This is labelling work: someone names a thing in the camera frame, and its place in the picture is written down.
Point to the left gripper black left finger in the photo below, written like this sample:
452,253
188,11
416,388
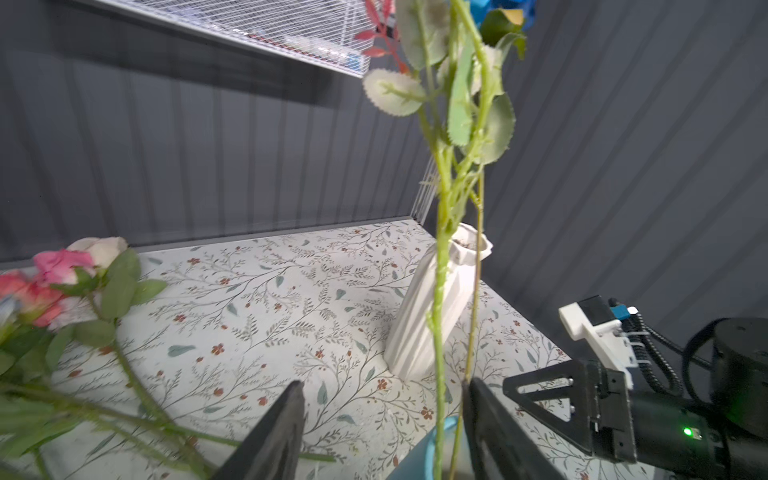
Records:
271,450

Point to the floral patterned table mat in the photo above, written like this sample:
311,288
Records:
240,320

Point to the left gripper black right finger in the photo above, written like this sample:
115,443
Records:
499,447

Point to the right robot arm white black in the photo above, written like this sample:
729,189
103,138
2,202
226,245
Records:
724,367

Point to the white wire mesh basket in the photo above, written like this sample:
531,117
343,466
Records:
319,33

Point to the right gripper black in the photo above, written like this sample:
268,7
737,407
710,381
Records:
607,420

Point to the pink carnation flower stem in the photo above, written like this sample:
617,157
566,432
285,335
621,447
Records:
415,35

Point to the white ribbed ceramic vase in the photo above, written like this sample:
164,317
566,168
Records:
409,352

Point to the pile of artificial flowers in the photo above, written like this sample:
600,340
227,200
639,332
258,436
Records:
76,299

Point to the blue ceramic vase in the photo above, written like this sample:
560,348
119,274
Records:
419,462

